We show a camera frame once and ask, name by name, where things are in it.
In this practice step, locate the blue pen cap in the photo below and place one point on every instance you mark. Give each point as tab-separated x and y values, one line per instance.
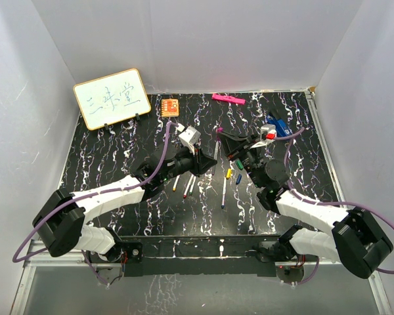
239	178

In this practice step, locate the blue stapler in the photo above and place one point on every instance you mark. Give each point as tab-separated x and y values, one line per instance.
274	118

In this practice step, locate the small whiteboard wooden frame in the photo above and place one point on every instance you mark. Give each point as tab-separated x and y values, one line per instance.
112	99

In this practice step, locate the white pen green end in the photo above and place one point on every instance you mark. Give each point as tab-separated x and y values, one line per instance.
192	185

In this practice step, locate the pink plastic clip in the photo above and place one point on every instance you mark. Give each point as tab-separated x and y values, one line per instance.
226	98

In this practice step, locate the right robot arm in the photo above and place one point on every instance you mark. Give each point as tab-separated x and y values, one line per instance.
351	237

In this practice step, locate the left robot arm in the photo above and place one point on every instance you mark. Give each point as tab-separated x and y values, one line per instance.
63	222

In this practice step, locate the green pen cap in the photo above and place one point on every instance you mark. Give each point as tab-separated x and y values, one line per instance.
239	164

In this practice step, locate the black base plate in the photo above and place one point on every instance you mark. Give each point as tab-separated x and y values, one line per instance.
195	255

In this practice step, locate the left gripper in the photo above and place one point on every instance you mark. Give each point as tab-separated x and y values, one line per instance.
200	161

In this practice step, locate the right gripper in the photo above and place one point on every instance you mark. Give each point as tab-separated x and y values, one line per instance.
232	144

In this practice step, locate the aluminium rail frame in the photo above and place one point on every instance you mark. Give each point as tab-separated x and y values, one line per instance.
219	189

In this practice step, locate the white pen red end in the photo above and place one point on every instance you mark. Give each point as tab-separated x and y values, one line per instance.
185	194

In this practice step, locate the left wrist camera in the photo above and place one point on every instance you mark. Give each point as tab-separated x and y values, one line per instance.
189	138

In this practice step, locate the white pen blue end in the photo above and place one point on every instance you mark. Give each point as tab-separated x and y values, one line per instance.
224	193

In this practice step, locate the orange card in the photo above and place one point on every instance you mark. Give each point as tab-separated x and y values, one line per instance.
170	108

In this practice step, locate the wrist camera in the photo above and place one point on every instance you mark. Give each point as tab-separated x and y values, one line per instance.
267	132
189	138

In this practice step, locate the white pen yellow end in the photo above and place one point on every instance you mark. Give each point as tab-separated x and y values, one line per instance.
174	188

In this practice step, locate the white pen purple end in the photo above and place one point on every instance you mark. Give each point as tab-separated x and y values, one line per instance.
215	156

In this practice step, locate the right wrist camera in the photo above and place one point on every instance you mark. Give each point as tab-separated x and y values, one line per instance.
267	132

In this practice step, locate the yellow pen cap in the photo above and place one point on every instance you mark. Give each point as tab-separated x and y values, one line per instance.
229	174

